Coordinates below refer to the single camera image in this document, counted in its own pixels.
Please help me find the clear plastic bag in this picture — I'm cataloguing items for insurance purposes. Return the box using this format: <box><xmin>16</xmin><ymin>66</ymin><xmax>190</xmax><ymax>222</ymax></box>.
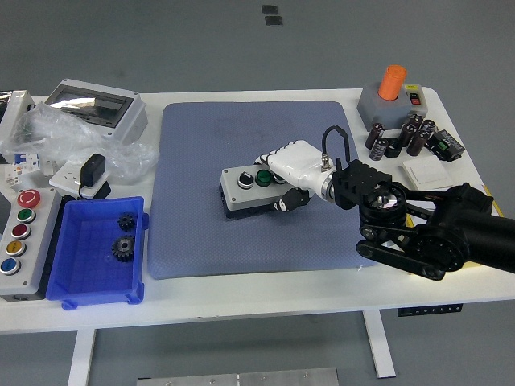
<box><xmin>0</xmin><ymin>101</ymin><xmax>160</xmax><ymax>184</ymax></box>

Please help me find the white table leg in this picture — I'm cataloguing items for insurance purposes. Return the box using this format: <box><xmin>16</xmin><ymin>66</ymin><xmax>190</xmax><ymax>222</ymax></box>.
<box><xmin>360</xmin><ymin>309</ymin><xmax>398</xmax><ymax>379</ymax></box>
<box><xmin>67</xmin><ymin>328</ymin><xmax>97</xmax><ymax>386</ymax></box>

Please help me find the grey four-button control box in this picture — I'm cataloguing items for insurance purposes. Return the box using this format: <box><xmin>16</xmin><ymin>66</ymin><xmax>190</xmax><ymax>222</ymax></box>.
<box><xmin>219</xmin><ymin>162</ymin><xmax>311</xmax><ymax>220</ymax></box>

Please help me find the white plastic enclosure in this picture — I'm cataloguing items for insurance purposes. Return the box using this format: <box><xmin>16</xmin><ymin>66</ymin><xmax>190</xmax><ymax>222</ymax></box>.
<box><xmin>0</xmin><ymin>90</ymin><xmax>36</xmax><ymax>142</ymax></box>

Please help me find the white circuit breaker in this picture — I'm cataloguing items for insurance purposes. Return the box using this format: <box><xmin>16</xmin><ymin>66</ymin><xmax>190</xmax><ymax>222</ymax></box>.
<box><xmin>11</xmin><ymin>152</ymin><xmax>43</xmax><ymax>176</ymax></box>

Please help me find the black module green terminal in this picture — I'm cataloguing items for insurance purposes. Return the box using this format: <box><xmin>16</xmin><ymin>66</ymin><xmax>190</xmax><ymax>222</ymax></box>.
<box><xmin>426</xmin><ymin>128</ymin><xmax>467</xmax><ymax>163</ymax></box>

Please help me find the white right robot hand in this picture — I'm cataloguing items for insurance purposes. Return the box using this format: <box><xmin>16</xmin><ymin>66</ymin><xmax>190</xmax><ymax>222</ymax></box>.
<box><xmin>252</xmin><ymin>139</ymin><xmax>336</xmax><ymax>214</ymax></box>

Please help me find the large black bevel gear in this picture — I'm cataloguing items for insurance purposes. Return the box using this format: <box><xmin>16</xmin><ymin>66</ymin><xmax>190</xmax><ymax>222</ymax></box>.
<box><xmin>110</xmin><ymin>235</ymin><xmax>137</xmax><ymax>263</ymax></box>

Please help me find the white wall switch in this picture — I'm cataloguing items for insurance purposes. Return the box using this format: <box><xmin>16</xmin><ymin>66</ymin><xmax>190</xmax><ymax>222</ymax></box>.
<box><xmin>401</xmin><ymin>154</ymin><xmax>454</xmax><ymax>191</ymax></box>

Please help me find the grey five-button control box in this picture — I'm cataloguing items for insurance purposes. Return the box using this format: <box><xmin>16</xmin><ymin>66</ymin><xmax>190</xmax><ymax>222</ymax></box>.
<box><xmin>0</xmin><ymin>187</ymin><xmax>62</xmax><ymax>302</ymax></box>

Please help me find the grey distribution box clear lid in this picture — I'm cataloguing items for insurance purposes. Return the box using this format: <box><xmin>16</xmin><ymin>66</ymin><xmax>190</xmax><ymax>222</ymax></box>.
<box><xmin>43</xmin><ymin>78</ymin><xmax>149</xmax><ymax>146</ymax></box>

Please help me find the blue-grey table mat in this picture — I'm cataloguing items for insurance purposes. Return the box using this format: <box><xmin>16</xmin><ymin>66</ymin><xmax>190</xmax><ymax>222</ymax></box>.
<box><xmin>146</xmin><ymin>100</ymin><xmax>379</xmax><ymax>281</ymax></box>

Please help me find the black table control panel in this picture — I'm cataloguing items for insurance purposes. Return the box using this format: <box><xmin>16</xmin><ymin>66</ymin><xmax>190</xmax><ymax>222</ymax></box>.
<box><xmin>397</xmin><ymin>304</ymin><xmax>464</xmax><ymax>318</ymax></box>

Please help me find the white socket plate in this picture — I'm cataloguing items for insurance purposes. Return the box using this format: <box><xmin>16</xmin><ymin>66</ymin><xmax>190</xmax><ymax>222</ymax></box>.
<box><xmin>48</xmin><ymin>161</ymin><xmax>110</xmax><ymax>199</ymax></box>

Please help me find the grey switch base box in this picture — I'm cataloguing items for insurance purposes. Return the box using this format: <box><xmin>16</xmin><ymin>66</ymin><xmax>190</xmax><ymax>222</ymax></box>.
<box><xmin>356</xmin><ymin>83</ymin><xmax>430</xmax><ymax>130</ymax></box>

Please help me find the grey metal plate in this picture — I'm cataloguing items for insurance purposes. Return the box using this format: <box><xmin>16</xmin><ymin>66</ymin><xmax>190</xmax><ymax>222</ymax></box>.
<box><xmin>136</xmin><ymin>366</ymin><xmax>340</xmax><ymax>386</ymax></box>

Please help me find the yellow white carton box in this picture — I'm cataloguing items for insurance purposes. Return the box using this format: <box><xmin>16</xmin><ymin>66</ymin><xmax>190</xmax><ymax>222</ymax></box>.
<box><xmin>404</xmin><ymin>183</ymin><xmax>506</xmax><ymax>269</ymax></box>

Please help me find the orange cylinder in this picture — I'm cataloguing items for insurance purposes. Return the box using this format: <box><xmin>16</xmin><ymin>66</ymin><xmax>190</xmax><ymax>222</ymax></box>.
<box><xmin>377</xmin><ymin>64</ymin><xmax>408</xmax><ymax>102</ymax></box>

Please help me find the black power adapter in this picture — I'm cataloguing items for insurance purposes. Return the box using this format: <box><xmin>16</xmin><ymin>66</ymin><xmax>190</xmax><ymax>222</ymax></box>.
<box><xmin>76</xmin><ymin>153</ymin><xmax>108</xmax><ymax>200</ymax></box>

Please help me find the blue plastic bin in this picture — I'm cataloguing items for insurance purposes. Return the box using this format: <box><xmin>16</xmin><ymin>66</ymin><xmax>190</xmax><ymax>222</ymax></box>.
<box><xmin>45</xmin><ymin>195</ymin><xmax>150</xmax><ymax>310</ymax></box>

